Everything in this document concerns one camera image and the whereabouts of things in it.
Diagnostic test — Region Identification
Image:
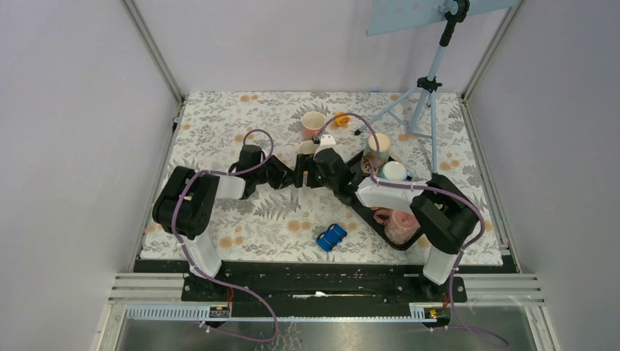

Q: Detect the yellow ceramic mug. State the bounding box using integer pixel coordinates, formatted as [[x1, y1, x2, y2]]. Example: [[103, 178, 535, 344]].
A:
[[298, 140, 319, 155]]

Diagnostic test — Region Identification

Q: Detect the pink ceramic mug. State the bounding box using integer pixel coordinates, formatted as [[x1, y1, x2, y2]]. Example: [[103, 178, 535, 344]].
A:
[[301, 111, 326, 140]]

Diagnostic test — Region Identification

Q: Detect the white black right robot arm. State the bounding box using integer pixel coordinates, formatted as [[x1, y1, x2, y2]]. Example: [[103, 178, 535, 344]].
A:
[[294, 148, 484, 301]]

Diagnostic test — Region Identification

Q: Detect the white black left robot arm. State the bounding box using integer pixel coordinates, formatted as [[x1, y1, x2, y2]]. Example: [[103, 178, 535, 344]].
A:
[[152, 145, 295, 301]]

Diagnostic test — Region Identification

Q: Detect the beige patterned tall mug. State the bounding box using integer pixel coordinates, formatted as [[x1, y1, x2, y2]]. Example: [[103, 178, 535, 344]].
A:
[[360, 133, 393, 176]]

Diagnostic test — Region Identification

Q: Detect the light blue mug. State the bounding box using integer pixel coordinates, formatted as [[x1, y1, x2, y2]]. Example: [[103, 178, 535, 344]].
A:
[[379, 161, 414, 181]]

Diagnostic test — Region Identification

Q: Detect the large pink speckled mug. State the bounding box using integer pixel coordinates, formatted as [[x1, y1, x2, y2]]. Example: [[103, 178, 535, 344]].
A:
[[374, 208, 420, 245]]

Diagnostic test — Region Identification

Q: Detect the floral patterned table mat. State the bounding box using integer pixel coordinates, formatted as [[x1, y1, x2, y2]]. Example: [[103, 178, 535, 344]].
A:
[[167, 91, 502, 265]]

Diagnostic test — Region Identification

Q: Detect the small orange toy cup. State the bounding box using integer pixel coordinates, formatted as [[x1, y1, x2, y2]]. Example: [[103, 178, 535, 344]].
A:
[[334, 111, 350, 127]]

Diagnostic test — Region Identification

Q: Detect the black plastic tray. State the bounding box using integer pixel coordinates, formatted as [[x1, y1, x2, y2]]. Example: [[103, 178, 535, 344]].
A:
[[335, 151, 424, 251]]

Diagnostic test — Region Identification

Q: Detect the blue toy car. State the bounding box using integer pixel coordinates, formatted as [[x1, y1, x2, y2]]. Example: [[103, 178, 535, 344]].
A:
[[316, 223, 348, 252]]

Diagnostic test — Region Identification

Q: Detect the light blue tripod stand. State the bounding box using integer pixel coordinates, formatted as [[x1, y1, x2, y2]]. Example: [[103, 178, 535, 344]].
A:
[[368, 0, 471, 174]]

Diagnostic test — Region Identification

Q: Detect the light blue perforated board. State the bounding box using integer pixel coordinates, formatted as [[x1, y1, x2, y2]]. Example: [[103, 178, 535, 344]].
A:
[[366, 0, 517, 37]]

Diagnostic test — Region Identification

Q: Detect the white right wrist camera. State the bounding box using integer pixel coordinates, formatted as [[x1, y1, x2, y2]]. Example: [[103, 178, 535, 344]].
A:
[[312, 134, 336, 159]]

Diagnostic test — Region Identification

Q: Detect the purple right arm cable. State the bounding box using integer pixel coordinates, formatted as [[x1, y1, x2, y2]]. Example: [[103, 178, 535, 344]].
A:
[[314, 112, 512, 351]]

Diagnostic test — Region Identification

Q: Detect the white slotted cable duct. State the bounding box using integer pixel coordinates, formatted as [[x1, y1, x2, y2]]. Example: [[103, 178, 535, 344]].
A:
[[126, 301, 450, 322]]

